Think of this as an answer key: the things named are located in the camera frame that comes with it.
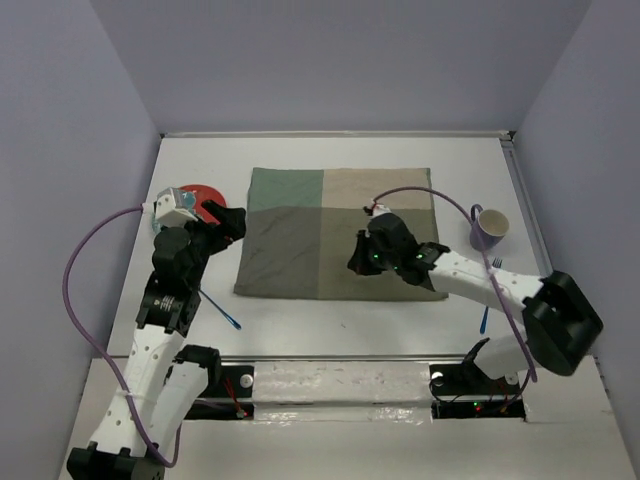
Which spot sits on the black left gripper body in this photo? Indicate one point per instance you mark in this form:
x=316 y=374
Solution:
x=208 y=239

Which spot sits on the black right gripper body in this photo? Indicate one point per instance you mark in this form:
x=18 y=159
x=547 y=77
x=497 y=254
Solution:
x=387 y=259

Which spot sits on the red floral plate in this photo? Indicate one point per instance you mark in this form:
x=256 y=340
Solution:
x=202 y=193

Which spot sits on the green patchwork cloth placemat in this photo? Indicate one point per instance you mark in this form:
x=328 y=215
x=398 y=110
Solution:
x=302 y=227

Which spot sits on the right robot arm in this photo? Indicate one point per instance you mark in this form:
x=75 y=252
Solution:
x=552 y=324

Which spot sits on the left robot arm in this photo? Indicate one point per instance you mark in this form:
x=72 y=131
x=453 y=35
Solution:
x=163 y=376

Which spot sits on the blue metallic spoon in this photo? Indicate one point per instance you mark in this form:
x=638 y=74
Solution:
x=234 y=323

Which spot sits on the purple ceramic mug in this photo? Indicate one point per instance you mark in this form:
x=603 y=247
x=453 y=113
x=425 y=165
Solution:
x=488 y=228

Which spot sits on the blue plastic fork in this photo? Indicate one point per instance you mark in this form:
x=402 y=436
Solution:
x=496 y=263

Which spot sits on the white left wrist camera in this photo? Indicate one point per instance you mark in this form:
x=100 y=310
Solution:
x=173 y=207

